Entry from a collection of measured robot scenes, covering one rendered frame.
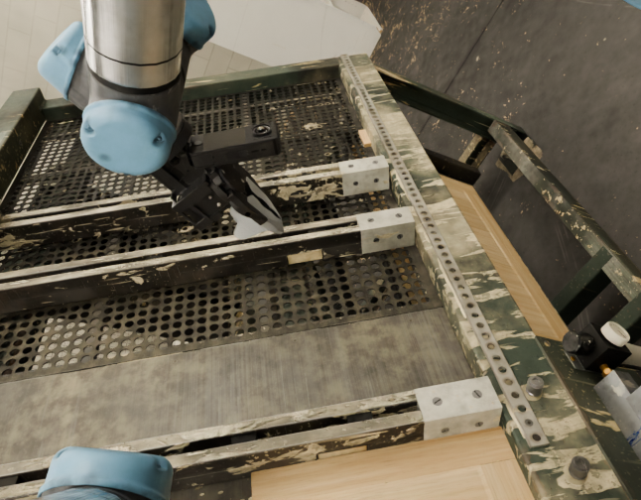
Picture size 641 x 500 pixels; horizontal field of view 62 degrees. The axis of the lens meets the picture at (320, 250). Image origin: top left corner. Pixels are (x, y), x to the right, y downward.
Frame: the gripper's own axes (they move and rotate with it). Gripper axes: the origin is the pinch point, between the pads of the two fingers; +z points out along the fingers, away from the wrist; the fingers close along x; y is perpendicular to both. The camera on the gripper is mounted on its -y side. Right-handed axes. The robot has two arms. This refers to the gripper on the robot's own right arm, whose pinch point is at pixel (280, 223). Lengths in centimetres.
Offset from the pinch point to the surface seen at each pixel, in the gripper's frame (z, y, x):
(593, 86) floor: 108, -77, -119
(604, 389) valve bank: 52, -24, 16
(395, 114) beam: 48, -15, -86
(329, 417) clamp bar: 25.4, 12.5, 15.1
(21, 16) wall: -33, 236, -487
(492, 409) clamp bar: 38.3, -8.9, 18.7
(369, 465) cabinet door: 32.1, 10.9, 21.6
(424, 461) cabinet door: 36.6, 3.8, 22.5
